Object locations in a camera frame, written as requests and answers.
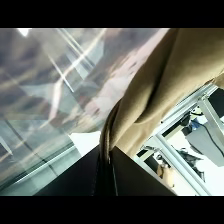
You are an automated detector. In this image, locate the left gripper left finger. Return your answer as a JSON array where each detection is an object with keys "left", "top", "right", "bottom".
[{"left": 35, "top": 144, "right": 101, "bottom": 197}]

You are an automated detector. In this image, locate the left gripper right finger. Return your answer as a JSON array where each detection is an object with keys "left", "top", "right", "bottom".
[{"left": 109, "top": 145, "right": 177, "bottom": 197}]

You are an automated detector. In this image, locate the silver frame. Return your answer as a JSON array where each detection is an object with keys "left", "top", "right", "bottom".
[{"left": 133, "top": 82, "right": 224, "bottom": 197}]

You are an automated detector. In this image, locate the tan garment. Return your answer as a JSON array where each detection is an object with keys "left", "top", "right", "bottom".
[{"left": 99, "top": 28, "right": 224, "bottom": 165}]

